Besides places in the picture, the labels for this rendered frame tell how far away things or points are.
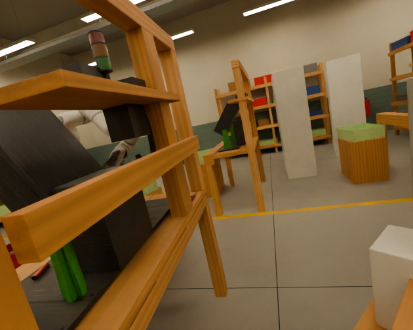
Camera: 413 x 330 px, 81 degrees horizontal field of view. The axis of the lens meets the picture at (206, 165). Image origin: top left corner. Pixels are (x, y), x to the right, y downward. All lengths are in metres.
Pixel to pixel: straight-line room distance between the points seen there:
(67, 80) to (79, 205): 0.29
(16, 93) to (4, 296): 0.44
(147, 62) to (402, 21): 8.08
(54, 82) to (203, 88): 7.68
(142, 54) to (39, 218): 0.97
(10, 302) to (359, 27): 8.53
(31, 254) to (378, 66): 8.46
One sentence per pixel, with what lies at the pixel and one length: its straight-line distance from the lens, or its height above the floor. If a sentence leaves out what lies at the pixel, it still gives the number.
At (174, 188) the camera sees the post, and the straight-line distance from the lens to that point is 1.30.
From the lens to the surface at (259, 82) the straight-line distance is 7.48.
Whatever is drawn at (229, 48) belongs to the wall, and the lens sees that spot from 8.26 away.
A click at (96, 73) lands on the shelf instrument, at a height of 1.59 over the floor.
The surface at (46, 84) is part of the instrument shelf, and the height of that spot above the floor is 1.52.
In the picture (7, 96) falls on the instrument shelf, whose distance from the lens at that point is 0.77.
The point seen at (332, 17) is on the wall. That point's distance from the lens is 8.48.
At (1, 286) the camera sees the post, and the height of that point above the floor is 1.17.
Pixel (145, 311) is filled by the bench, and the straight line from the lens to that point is 0.93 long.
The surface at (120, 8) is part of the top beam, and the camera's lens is 1.20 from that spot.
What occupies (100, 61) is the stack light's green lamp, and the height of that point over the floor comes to 1.63.
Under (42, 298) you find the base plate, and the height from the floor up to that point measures 0.90.
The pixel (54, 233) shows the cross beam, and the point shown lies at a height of 1.22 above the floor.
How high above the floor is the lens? 1.36
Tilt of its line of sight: 10 degrees down
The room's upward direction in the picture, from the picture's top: 12 degrees counter-clockwise
